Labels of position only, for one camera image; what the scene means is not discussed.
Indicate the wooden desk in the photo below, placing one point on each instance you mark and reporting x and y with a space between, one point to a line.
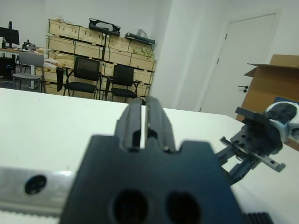
9 50

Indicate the white door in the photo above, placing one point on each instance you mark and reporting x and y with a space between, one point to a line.
247 58

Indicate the blue box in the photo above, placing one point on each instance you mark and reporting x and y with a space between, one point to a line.
286 99

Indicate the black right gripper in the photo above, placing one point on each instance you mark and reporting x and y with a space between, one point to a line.
259 137

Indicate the black computer tower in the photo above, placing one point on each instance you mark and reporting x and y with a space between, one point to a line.
5 67

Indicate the grey chair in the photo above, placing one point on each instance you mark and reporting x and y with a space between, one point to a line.
30 60

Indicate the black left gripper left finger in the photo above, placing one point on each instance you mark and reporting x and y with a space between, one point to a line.
129 126

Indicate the black computer monitor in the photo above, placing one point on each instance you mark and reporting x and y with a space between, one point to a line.
9 35

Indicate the open cardboard box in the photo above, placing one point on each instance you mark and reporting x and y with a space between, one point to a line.
268 86

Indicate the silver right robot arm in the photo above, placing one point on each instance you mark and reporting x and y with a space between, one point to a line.
283 116

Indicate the black plastic tray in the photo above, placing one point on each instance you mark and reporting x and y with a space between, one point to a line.
140 38
93 24

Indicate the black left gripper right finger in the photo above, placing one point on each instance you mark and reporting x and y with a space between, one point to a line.
158 126

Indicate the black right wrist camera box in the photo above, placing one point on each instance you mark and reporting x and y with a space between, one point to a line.
248 114

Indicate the black office chair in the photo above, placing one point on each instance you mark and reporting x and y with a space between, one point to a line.
81 87
122 79

